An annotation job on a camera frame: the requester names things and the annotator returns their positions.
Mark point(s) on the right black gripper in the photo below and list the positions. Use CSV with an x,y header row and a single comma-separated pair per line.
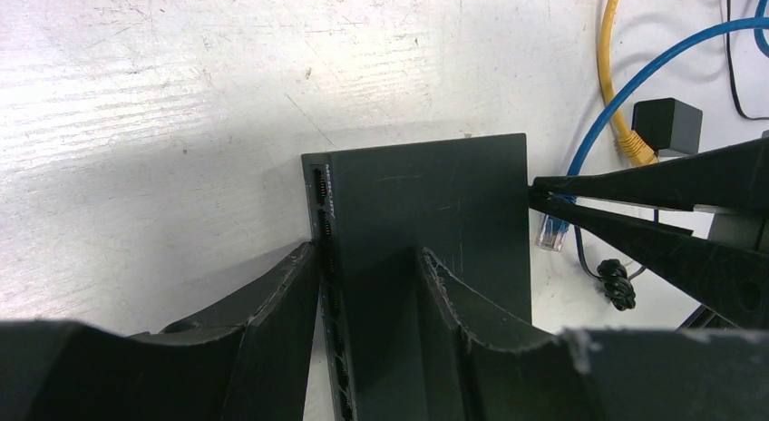
x,y
728,272

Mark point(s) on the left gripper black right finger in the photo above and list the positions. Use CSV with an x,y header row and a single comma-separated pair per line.
x,y
480,362

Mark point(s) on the black network switch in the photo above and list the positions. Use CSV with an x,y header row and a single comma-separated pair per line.
x,y
377,216

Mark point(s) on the black power adapter with cord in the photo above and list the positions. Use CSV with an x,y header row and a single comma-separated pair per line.
x,y
746,55

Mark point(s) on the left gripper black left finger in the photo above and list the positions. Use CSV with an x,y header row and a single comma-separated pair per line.
x,y
245,357

